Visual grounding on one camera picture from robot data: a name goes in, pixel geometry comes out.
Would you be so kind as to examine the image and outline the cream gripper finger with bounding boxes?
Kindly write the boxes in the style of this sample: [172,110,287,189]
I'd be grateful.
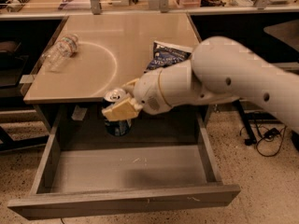
[102,96,143,121]
[121,78,138,94]

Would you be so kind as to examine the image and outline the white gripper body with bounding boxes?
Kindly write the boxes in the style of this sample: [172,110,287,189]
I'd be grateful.
[133,70,171,115]

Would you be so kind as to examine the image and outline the blue pepsi can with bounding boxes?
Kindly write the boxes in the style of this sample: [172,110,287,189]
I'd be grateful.
[102,88,132,136]

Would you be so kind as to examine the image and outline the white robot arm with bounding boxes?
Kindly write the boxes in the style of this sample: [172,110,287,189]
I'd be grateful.
[102,36,299,133]

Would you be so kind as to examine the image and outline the grey cabinet with beige top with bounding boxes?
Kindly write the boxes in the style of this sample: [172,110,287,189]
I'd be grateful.
[19,12,219,133]

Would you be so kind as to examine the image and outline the open grey top drawer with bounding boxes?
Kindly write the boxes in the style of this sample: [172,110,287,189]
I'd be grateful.
[7,105,240,220]

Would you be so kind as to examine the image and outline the blue chip bag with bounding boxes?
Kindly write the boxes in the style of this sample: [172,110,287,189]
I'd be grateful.
[145,41,193,73]

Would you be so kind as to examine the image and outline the clear plastic water bottle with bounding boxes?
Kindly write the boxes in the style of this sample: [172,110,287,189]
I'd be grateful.
[41,34,78,72]

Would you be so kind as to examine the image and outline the black desk leg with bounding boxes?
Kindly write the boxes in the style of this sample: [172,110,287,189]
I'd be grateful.
[233,100,257,146]

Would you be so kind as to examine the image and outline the black coiled spring object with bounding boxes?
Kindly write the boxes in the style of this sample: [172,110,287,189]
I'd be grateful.
[7,0,30,12]

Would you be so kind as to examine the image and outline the black cables on floor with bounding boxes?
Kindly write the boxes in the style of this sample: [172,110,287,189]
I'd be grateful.
[238,109,289,158]

